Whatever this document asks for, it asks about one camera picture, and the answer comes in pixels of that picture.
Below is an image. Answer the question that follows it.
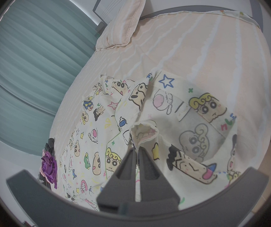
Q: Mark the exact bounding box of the bed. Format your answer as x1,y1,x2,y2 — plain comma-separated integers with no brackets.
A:
48,0,271,199

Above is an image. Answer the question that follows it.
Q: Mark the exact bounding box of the white large-print pyjama top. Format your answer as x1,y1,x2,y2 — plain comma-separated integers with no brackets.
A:
102,70,244,208

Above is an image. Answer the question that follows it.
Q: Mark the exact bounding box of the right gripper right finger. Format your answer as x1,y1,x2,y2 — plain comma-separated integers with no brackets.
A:
138,147,181,210

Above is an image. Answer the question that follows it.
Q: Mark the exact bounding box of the white small-print pyjama garment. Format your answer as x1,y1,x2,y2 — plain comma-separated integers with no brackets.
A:
57,73,136,209

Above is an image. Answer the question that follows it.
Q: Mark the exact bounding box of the cream pillow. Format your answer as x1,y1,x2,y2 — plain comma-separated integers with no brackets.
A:
95,0,148,51

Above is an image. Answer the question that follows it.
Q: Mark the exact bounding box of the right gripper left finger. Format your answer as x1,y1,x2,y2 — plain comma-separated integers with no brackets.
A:
97,148,136,212

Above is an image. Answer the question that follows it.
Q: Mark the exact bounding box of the pile of clothes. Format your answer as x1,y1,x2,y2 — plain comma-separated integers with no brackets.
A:
39,137,59,191

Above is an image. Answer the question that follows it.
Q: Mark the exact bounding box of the blue-green curtain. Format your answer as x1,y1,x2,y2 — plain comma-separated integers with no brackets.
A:
0,0,103,156

